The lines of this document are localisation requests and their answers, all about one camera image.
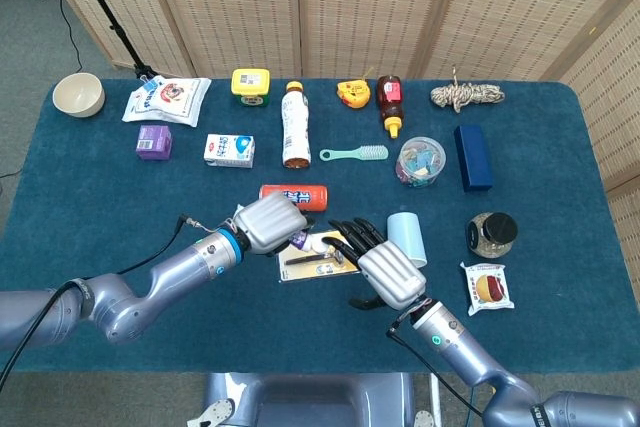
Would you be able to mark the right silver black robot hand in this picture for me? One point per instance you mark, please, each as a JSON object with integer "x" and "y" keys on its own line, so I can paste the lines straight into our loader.
{"x": 392, "y": 274}

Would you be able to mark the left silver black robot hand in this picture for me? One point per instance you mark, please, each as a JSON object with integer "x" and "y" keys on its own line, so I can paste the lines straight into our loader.
{"x": 270, "y": 224}

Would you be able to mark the purple toothpaste tube white cap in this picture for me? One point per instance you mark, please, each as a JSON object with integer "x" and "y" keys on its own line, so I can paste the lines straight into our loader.
{"x": 312, "y": 243}

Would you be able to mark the razor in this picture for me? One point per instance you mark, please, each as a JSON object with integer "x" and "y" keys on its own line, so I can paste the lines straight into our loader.
{"x": 310, "y": 271}

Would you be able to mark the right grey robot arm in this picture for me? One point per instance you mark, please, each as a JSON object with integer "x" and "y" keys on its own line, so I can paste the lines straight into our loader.
{"x": 465, "y": 347}

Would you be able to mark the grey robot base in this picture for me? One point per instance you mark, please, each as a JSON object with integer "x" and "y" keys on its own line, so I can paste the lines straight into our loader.
{"x": 310, "y": 399}

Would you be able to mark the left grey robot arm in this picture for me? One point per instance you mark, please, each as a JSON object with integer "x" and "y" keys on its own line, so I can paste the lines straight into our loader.
{"x": 175, "y": 267}

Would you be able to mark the light blue plastic mug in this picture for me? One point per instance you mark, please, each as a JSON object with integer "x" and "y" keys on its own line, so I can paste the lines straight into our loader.
{"x": 407, "y": 239}

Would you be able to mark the orange soda can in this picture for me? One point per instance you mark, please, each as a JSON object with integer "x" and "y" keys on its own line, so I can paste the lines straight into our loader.
{"x": 315, "y": 197}

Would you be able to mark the white blue milk carton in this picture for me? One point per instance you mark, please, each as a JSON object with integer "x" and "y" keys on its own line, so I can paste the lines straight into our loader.
{"x": 229, "y": 151}

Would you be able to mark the white snack packet fruit picture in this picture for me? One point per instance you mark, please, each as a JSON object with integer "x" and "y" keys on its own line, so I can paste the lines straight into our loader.
{"x": 487, "y": 289}

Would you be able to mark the tea bottle yellow cap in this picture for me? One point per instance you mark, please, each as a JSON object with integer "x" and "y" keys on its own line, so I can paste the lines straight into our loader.
{"x": 295, "y": 122}

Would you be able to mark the glass jar black lid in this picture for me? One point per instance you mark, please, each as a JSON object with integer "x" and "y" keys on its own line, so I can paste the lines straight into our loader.
{"x": 492, "y": 234}

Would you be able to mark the clear jar of binder clips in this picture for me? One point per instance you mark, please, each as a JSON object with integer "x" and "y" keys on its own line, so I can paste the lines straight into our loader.
{"x": 420, "y": 162}

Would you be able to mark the mint green brush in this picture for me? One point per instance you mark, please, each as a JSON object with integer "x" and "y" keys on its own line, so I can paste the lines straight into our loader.
{"x": 370, "y": 152}

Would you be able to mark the white pole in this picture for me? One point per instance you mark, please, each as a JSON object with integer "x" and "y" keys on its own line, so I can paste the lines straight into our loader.
{"x": 435, "y": 397}

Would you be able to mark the green jar yellow lid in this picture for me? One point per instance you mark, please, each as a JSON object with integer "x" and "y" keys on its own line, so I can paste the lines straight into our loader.
{"x": 250, "y": 84}

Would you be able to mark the small purple carton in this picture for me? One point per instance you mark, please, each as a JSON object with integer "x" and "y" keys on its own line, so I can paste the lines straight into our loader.
{"x": 154, "y": 142}

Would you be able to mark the dark blue rectangular box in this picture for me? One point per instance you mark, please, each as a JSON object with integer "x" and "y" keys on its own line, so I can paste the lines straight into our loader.
{"x": 473, "y": 157}

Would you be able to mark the yellow tape measure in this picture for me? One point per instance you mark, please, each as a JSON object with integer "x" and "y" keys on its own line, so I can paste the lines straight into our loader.
{"x": 354, "y": 93}

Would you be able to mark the white snack bag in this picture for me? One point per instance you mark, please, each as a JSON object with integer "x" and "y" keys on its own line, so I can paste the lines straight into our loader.
{"x": 167, "y": 99}

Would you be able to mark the honey bottle yellow nozzle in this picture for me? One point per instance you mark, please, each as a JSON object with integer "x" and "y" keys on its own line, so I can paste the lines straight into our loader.
{"x": 390, "y": 97}

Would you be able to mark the blue tablecloth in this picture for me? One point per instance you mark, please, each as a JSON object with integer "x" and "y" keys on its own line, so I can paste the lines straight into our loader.
{"x": 100, "y": 172}

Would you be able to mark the beige bowl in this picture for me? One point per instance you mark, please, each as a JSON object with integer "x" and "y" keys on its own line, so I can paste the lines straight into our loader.
{"x": 79, "y": 95}

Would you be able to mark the black tripod stand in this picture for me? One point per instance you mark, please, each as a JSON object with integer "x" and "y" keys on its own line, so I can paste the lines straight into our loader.
{"x": 111, "y": 22}

